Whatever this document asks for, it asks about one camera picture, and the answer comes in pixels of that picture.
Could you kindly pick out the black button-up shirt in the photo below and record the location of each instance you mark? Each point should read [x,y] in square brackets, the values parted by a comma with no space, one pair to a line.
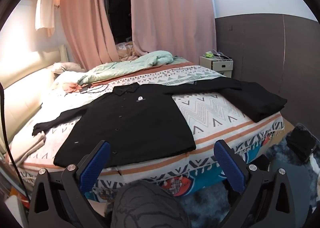
[141,122]

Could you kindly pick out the right pink curtain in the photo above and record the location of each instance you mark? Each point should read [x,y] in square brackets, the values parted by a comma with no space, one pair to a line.
[185,28]

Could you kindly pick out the mint green quilt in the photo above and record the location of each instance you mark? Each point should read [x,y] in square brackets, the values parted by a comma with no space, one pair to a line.
[117,69]

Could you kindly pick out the cream hanging garment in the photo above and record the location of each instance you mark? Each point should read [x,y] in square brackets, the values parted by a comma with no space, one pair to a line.
[44,16]

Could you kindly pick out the white pillow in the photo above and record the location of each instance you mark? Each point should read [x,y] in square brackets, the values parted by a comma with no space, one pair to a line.
[61,67]

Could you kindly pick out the left pink curtain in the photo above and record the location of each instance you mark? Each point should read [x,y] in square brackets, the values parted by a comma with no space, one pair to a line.
[88,32]

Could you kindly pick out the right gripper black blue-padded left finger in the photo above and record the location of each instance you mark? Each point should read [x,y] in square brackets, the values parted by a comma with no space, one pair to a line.
[58,198]

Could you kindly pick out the pink curtain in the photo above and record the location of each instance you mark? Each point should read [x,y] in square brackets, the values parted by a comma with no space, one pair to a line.
[88,32]
[185,28]

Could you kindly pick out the beige folded blanket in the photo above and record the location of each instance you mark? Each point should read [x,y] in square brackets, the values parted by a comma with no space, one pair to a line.
[27,145]

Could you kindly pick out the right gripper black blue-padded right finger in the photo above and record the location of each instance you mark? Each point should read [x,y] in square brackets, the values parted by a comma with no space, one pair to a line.
[266,198]

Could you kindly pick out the green object on cabinet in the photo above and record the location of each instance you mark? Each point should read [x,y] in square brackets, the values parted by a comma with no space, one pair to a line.
[208,54]

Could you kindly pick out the patterned white bedspread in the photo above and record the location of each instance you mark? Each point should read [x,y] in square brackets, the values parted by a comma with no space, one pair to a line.
[209,116]

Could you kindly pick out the beige bedside cabinet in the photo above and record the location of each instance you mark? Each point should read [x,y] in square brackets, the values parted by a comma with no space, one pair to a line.
[224,67]

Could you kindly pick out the cream padded headboard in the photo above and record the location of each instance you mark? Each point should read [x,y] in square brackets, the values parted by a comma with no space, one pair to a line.
[24,88]

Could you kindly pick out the black bag on floor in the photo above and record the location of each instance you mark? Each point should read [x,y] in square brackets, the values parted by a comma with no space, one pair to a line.
[302,142]

